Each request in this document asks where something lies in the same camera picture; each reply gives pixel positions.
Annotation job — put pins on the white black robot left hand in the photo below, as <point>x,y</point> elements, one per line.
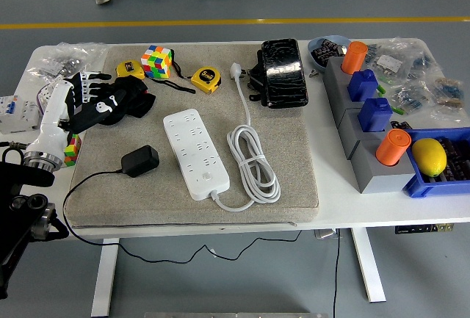
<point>51,119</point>

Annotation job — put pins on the white power strip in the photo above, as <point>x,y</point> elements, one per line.
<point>194,149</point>

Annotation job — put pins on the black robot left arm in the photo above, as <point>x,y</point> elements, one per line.
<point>22,176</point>

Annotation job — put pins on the white circuit breaker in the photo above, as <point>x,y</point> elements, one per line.
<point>18,116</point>

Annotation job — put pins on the small colourful puzzle cube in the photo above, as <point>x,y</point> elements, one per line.
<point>72,151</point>

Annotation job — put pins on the clear bag of metal parts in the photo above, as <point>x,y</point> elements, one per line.
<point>66,57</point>

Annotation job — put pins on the black cloth pouch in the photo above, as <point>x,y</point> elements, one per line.
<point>136,101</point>

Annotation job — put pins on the yellow tape measure plain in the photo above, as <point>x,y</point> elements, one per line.
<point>128,68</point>

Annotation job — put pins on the large colourful puzzle cube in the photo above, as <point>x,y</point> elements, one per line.
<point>156,62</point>

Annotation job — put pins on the grey-brown mat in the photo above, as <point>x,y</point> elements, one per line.
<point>165,211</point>

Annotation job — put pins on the yellow tape measure 5m print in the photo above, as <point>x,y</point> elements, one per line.
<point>205,77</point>

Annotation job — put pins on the white table leg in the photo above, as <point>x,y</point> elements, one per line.
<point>369,266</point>
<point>104,277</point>

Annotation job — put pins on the glossy black case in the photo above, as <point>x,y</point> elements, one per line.
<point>284,75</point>

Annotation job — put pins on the small metal clip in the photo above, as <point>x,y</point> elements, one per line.
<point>313,73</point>

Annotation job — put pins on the black capacitors heap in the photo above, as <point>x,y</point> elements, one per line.
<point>457,160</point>
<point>325,53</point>

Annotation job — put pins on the grey peg holder block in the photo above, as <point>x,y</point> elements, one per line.
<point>334,83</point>
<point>349,127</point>
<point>382,180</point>

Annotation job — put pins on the light blue bowl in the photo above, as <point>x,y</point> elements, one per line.
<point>330,39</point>

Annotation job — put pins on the orange cylinder peg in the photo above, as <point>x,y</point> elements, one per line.
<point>354,57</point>
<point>393,147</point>

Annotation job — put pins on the blue block peg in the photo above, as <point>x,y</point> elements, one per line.
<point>363,84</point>
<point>374,114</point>

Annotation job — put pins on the small green connector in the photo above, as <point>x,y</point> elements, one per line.
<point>398,110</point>
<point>381,89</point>

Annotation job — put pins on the clear bag with white label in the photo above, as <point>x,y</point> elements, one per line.
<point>389,62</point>

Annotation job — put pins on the small black components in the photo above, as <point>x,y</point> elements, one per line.
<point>400,125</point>

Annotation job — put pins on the clear bag of blue resistors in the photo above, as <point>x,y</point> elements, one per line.
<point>407,95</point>

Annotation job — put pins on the blue plastic bin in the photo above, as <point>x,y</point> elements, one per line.
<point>418,186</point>

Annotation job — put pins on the yellow lemon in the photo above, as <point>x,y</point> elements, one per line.
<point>429,156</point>

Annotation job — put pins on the black table control panel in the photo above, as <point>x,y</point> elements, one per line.
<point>422,228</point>

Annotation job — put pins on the clear bag of striped resistors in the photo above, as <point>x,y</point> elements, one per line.
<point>446,90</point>

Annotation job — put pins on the white wall socket panel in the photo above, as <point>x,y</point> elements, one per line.
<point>45,95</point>

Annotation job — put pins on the metal bracket under table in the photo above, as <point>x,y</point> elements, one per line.
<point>327,234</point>

